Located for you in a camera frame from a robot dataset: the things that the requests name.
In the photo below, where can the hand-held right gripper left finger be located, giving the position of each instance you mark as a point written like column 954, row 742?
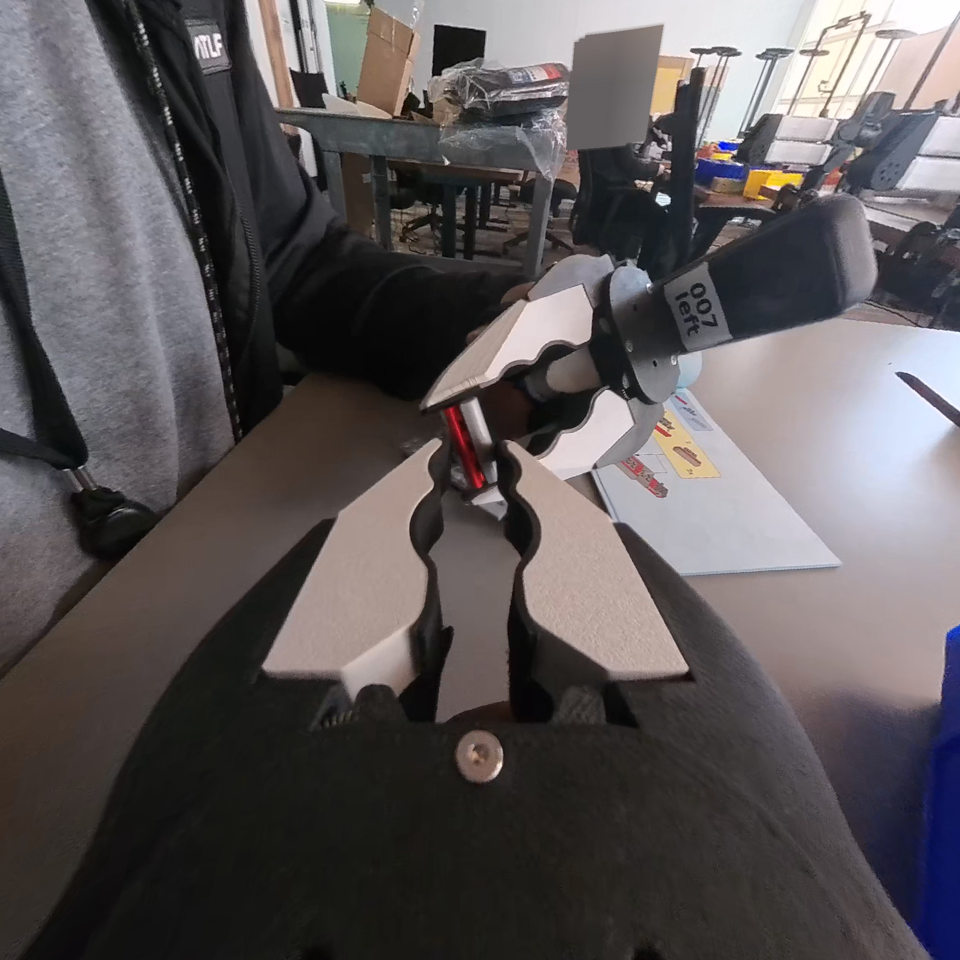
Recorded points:
column 360, row 585

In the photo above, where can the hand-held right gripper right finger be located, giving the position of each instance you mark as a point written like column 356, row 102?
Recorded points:
column 592, row 592

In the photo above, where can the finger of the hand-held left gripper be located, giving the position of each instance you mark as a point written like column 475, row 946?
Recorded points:
column 540, row 322
column 600, row 431

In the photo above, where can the grey red brick assembly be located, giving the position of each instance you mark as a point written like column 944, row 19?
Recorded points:
column 465, row 450

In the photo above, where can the blue storage bin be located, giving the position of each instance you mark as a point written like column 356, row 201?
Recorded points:
column 949, row 750

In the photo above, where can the person's left forearm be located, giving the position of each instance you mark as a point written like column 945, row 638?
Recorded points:
column 337, row 300

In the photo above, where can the grey desk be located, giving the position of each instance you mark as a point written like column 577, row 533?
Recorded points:
column 825, row 450

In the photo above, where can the person's left hand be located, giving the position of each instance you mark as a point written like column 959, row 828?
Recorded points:
column 516, row 411

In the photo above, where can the yellow blue parts bins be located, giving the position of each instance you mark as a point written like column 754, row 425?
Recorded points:
column 739, row 169

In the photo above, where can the white black robot rig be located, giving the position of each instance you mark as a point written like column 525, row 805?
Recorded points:
column 806, row 131
column 934, row 146

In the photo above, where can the pale blue instruction booklet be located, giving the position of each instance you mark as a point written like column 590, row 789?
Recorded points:
column 712, row 525

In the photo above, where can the row of disc-top stands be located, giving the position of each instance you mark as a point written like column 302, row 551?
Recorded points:
column 772, row 54

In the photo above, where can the plastic wrapped black bundle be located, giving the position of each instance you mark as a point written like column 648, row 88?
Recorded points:
column 502, row 97

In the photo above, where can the grey metal table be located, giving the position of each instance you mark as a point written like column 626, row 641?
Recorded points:
column 360, row 131

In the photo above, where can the black monitor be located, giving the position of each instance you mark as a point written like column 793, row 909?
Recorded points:
column 459, row 49

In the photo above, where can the open cardboard box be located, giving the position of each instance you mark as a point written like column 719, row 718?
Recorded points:
column 386, row 64

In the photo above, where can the black office chair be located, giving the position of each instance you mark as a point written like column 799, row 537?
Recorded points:
column 307, row 90

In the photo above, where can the person's torso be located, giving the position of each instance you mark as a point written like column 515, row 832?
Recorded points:
column 75, row 300

